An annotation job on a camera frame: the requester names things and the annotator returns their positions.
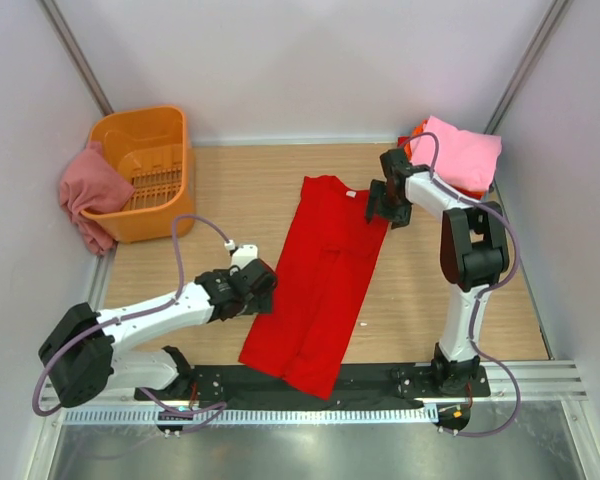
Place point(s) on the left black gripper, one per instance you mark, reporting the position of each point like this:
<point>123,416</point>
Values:
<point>262,288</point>

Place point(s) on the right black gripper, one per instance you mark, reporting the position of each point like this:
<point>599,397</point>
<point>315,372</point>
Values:
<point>380,198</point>

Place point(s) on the red t shirt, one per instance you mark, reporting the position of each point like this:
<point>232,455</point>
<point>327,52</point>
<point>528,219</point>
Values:
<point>323,273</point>
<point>404,142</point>

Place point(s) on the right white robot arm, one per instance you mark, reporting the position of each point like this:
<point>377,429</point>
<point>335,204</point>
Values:
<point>473,255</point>

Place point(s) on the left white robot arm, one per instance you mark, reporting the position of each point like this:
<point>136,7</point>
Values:
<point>89,352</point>

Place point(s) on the folded red t shirt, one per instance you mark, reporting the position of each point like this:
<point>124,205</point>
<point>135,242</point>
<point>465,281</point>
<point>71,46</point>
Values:
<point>404,142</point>

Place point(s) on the folded pink t shirt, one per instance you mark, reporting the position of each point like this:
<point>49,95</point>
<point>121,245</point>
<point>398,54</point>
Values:
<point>460,155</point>

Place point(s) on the orange plastic basket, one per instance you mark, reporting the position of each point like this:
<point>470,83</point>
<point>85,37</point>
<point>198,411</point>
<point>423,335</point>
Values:
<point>149,148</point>

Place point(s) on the dusty pink t shirt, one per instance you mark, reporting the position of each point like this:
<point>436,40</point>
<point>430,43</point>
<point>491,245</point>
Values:
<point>91,183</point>

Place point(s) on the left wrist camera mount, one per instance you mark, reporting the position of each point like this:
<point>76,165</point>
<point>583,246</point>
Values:
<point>241,254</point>

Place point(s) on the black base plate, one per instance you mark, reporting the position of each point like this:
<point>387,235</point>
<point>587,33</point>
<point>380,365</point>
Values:
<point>359,387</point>

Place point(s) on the white slotted cable duct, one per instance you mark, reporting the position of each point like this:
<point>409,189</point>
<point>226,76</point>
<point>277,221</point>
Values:
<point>154,415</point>

